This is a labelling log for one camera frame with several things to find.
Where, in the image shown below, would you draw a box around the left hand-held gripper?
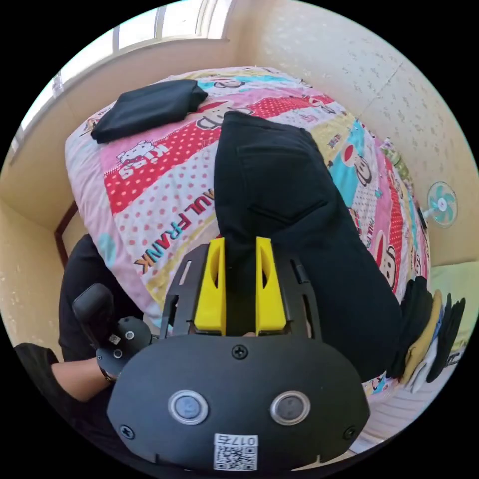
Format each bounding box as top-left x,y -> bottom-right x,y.
95,316 -> 160,379

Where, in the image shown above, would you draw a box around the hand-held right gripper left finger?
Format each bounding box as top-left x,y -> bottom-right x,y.
193,236 -> 227,336

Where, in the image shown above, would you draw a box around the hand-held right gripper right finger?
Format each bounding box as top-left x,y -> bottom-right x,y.
255,236 -> 288,336

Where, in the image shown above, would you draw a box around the black thermal pants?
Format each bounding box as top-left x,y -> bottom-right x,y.
214,110 -> 403,383

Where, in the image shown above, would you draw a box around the person's left forearm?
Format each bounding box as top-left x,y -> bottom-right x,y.
14,342 -> 117,405

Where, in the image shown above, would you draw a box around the person's body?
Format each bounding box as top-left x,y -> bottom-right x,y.
57,233 -> 160,450

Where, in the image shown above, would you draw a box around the bed with printed quilt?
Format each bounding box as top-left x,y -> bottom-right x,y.
64,66 -> 432,406

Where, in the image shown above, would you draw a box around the pile of clothes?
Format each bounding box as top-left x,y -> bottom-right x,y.
386,276 -> 467,394

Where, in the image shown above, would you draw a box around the small teal fan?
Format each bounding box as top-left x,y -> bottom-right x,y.
418,181 -> 459,230

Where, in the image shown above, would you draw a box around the folded black garment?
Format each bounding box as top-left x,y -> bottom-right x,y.
90,79 -> 209,145

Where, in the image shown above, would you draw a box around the window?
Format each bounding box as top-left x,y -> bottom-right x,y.
9,0 -> 236,165

